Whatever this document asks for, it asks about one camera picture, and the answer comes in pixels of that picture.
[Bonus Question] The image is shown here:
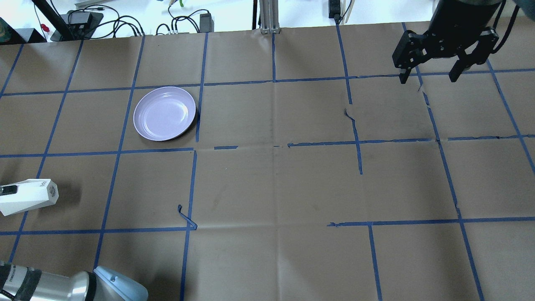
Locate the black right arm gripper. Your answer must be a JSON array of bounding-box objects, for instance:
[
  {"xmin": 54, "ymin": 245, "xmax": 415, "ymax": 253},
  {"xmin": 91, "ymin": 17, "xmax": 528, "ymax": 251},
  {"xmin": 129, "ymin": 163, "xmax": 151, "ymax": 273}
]
[{"xmin": 392, "ymin": 27, "xmax": 499, "ymax": 84}]

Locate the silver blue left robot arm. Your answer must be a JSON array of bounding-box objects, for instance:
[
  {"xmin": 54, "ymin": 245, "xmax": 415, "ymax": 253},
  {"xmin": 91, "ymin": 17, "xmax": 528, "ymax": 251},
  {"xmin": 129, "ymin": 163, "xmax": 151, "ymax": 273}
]
[{"xmin": 0, "ymin": 261, "xmax": 148, "ymax": 301}]

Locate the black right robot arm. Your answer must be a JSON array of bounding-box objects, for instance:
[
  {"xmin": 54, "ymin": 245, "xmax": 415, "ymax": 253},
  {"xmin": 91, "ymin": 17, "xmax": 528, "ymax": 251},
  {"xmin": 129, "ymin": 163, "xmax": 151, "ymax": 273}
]
[{"xmin": 392, "ymin": 0, "xmax": 534, "ymax": 84}]

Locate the lavender round plate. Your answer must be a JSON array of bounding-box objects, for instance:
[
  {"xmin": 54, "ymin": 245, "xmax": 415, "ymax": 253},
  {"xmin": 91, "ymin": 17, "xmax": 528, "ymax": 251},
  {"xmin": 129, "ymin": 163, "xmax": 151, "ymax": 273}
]
[{"xmin": 132, "ymin": 87, "xmax": 197, "ymax": 142}]

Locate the black power brick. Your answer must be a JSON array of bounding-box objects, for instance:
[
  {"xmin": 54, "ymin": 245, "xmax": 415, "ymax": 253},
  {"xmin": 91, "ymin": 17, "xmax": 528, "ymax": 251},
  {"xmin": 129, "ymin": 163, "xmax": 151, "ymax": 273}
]
[{"xmin": 327, "ymin": 0, "xmax": 341, "ymax": 20}]

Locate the brown paper table cover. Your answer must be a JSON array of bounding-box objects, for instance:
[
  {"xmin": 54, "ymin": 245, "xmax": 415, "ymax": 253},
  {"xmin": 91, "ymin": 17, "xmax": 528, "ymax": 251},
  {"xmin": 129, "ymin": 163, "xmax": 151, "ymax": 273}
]
[{"xmin": 1, "ymin": 18, "xmax": 535, "ymax": 301}]

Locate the black power adapter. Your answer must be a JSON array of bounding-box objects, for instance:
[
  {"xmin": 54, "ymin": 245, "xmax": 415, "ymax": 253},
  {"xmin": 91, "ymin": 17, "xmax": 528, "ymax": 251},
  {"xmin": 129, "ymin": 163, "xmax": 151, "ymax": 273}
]
[{"xmin": 199, "ymin": 12, "xmax": 214, "ymax": 33}]

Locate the black tripod leg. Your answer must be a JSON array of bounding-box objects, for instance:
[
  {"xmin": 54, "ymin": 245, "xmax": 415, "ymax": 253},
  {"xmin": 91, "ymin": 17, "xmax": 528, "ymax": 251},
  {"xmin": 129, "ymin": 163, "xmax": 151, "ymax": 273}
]
[{"xmin": 32, "ymin": 0, "xmax": 78, "ymax": 41}]

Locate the aluminium frame post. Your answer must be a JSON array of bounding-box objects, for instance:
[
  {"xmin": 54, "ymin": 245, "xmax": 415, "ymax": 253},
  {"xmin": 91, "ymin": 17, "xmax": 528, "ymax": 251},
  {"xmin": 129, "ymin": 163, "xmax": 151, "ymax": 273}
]
[{"xmin": 258, "ymin": 0, "xmax": 280, "ymax": 35}]

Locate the black device with cables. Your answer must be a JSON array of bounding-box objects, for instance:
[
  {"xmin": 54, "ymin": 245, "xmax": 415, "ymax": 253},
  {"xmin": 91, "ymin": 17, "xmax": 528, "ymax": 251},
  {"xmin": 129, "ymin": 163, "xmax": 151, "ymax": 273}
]
[{"xmin": 60, "ymin": 11, "xmax": 104, "ymax": 40}]

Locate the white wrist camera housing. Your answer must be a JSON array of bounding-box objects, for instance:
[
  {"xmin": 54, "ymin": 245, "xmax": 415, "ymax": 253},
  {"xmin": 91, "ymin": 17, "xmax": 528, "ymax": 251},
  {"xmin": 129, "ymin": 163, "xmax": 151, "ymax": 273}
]
[{"xmin": 0, "ymin": 179, "xmax": 59, "ymax": 217}]

